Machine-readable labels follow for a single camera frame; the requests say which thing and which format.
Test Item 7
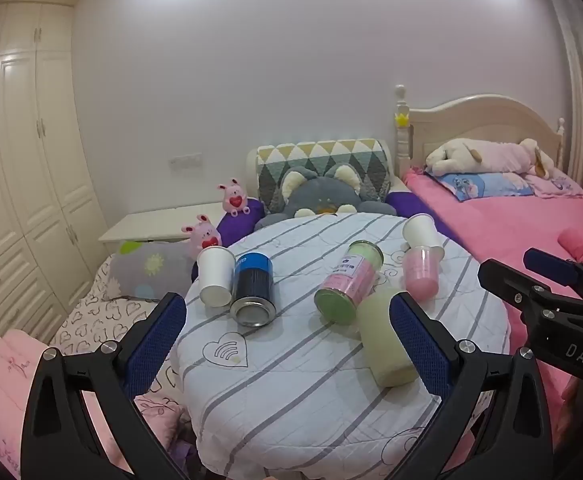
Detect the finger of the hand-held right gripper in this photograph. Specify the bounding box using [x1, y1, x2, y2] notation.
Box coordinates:
[523, 247, 583, 306]
[477, 258, 562, 322]

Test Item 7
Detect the cream wardrobe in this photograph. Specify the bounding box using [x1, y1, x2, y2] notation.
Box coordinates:
[0, 2, 110, 356]

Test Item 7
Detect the white nightstand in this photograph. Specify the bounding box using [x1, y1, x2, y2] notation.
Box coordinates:
[98, 202, 230, 246]

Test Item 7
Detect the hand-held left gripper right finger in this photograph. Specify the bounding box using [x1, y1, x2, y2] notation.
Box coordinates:
[389, 290, 555, 480]

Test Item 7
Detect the translucent pale yellow cup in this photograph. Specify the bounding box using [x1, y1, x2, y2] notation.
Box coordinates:
[355, 290, 422, 388]

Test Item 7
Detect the triangle patterned cushion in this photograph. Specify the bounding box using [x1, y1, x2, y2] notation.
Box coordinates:
[256, 141, 392, 213]

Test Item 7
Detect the white paper cup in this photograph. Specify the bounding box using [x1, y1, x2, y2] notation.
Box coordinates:
[196, 246, 236, 308]
[402, 213, 445, 261]

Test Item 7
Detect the heart print bed sheet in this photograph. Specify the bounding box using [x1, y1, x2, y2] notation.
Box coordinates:
[46, 255, 192, 401]

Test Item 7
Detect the pink plastic cup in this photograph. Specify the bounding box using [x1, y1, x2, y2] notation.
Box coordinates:
[402, 245, 443, 302]

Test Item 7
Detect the grey cat plush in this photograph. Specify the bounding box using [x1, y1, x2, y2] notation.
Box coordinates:
[254, 166, 407, 233]

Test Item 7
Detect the pink bed sheet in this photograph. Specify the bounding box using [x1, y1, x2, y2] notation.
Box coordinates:
[402, 169, 583, 411]

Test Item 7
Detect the pink plush animal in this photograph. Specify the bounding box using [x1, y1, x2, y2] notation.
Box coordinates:
[471, 138, 556, 180]

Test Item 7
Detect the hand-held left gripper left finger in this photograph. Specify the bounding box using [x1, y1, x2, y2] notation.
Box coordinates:
[20, 291, 192, 480]

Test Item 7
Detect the cream bed headboard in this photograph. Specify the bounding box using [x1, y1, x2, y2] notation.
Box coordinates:
[394, 85, 569, 181]

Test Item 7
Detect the round table striped cloth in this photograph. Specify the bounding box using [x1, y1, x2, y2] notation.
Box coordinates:
[169, 212, 512, 480]

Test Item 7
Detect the pink folded blanket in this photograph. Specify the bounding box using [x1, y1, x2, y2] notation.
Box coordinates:
[0, 329, 182, 480]

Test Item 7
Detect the blue and black can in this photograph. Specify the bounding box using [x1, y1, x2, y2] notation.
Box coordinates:
[230, 252, 278, 328]

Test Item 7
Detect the grey flower print pillow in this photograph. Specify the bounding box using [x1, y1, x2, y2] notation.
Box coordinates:
[106, 240, 197, 303]

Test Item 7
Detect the white dog plush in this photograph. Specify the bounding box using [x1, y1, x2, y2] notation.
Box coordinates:
[425, 138, 487, 177]

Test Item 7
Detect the white curtain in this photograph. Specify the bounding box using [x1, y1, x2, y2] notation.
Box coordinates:
[541, 0, 583, 196]

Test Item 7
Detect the pink and green can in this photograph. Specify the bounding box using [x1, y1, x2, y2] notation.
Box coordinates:
[314, 240, 385, 324]

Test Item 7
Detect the pink bunny plush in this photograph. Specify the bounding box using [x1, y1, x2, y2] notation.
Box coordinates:
[216, 178, 252, 218]
[182, 214, 222, 261]

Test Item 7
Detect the pink printed pillow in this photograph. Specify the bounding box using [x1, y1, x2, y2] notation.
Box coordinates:
[521, 169, 583, 198]

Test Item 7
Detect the purple pillow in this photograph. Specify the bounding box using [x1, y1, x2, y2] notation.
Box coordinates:
[385, 191, 452, 241]
[216, 198, 267, 248]

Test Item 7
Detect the blue printed pillow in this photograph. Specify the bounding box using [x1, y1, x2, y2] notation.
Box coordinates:
[434, 171, 535, 203]

